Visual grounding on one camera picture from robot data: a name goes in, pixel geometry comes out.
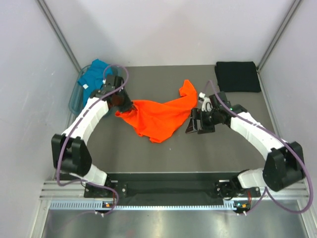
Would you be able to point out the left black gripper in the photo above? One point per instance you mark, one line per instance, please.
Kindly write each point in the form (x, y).
(128, 106)

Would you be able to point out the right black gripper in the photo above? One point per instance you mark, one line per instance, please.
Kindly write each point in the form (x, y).
(204, 128)

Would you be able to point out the orange t shirt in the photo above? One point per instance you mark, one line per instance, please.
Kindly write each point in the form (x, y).
(159, 121)

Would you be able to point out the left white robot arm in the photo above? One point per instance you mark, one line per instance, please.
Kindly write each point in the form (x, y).
(69, 149)

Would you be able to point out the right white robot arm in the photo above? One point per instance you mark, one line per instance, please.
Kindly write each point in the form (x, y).
(282, 160)

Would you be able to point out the teal t shirt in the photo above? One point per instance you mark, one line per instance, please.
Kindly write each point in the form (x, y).
(92, 79)

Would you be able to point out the folded black t shirt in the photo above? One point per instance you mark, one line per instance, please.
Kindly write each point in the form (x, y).
(234, 76)

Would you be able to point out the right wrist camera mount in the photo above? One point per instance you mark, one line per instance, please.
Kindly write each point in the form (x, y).
(205, 101)

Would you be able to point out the grey slotted cable duct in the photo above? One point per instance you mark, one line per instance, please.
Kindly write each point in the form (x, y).
(104, 206)

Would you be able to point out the aluminium frame rail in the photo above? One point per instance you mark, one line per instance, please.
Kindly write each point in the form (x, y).
(51, 190)

